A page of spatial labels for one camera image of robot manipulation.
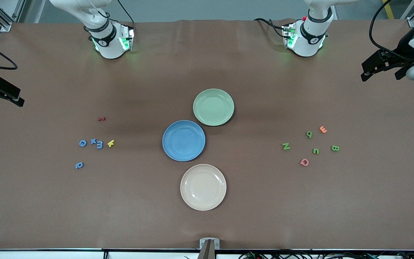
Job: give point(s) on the grey metal bracket with post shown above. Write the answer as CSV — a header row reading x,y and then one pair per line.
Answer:
x,y
209,248

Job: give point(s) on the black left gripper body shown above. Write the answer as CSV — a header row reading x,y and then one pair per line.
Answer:
x,y
403,48

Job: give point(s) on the yellow letter k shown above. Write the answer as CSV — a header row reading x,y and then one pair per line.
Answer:
x,y
110,143

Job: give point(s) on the blue plate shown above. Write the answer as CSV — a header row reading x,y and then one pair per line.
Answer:
x,y
183,140

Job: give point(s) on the blue letter a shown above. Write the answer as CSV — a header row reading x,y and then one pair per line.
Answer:
x,y
79,165

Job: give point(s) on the brown table cover sheet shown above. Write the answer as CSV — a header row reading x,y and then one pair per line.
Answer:
x,y
120,216

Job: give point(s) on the green letter u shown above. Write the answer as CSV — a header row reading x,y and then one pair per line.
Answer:
x,y
315,151

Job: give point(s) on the green letter q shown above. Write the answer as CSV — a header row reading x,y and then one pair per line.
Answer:
x,y
309,135

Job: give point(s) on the green letter N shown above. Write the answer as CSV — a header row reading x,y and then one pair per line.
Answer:
x,y
285,146

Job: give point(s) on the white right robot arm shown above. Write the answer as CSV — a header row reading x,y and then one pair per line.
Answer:
x,y
108,39

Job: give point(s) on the beige plate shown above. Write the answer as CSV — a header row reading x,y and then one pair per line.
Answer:
x,y
203,187

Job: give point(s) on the green letter B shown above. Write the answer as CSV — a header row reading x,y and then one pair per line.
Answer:
x,y
335,148

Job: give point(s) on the pink letter Q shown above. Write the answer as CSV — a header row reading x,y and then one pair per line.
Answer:
x,y
302,162

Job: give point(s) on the blue letter m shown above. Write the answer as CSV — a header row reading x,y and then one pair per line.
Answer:
x,y
99,145

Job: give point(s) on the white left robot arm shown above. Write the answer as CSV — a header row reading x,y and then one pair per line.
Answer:
x,y
307,36

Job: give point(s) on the orange letter E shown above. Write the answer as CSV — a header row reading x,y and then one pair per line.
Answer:
x,y
322,129

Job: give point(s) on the green plate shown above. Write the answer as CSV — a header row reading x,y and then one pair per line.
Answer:
x,y
213,107

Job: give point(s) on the blue letter G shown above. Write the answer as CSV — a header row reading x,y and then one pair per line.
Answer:
x,y
80,143

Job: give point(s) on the white table frame rail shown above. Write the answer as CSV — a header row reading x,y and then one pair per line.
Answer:
x,y
49,255

